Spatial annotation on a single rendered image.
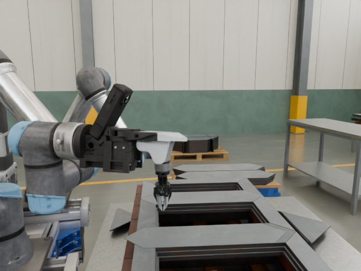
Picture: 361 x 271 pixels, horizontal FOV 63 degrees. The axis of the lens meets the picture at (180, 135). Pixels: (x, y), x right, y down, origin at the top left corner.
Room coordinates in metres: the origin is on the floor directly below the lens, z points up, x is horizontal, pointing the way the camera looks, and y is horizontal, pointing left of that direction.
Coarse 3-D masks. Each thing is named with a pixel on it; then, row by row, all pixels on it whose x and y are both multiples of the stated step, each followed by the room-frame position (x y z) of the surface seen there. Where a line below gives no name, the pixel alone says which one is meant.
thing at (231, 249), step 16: (176, 208) 1.59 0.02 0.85; (192, 208) 1.59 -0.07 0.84; (208, 208) 1.60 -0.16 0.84; (224, 208) 1.61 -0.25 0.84; (240, 208) 1.61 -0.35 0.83; (256, 208) 1.56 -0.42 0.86; (272, 224) 1.35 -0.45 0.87; (160, 256) 1.13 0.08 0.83; (176, 256) 1.13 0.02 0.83; (192, 256) 1.14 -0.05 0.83; (208, 256) 1.14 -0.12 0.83; (224, 256) 1.15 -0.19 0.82; (240, 256) 1.15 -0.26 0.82; (256, 256) 1.16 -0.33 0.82; (288, 256) 1.13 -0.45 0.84
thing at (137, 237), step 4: (144, 228) 1.31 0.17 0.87; (136, 232) 1.27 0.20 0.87; (140, 232) 1.27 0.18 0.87; (144, 232) 1.27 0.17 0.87; (132, 236) 1.23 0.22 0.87; (136, 236) 1.23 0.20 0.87; (140, 236) 1.23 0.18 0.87; (144, 236) 1.23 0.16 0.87; (132, 240) 1.20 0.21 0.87; (136, 240) 1.20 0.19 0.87; (140, 240) 1.20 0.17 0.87; (136, 244) 1.17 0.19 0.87; (140, 244) 1.17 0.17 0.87
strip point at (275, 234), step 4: (264, 224) 1.35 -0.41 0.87; (264, 228) 1.31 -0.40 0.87; (268, 228) 1.31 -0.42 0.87; (272, 228) 1.31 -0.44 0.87; (268, 232) 1.27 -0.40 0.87; (272, 232) 1.27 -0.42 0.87; (276, 232) 1.27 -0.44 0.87; (280, 232) 1.27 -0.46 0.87; (284, 232) 1.27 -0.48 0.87; (272, 236) 1.23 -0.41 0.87; (276, 236) 1.23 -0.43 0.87; (280, 236) 1.23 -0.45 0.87; (276, 240) 1.20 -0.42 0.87
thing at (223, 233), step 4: (216, 228) 1.31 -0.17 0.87; (220, 228) 1.31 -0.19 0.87; (224, 228) 1.31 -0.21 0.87; (228, 228) 1.31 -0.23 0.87; (216, 232) 1.27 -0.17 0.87; (220, 232) 1.27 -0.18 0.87; (224, 232) 1.27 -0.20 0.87; (228, 232) 1.27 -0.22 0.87; (216, 236) 1.23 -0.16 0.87; (220, 236) 1.23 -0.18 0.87; (224, 236) 1.23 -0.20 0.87; (228, 236) 1.23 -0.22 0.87; (232, 236) 1.23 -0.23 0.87; (220, 240) 1.20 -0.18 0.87; (224, 240) 1.20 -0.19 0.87; (228, 240) 1.20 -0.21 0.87; (232, 240) 1.20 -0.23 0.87; (220, 244) 1.17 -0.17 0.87; (224, 244) 1.17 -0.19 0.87; (228, 244) 1.17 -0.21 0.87; (232, 244) 1.17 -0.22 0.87; (236, 244) 1.17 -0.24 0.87
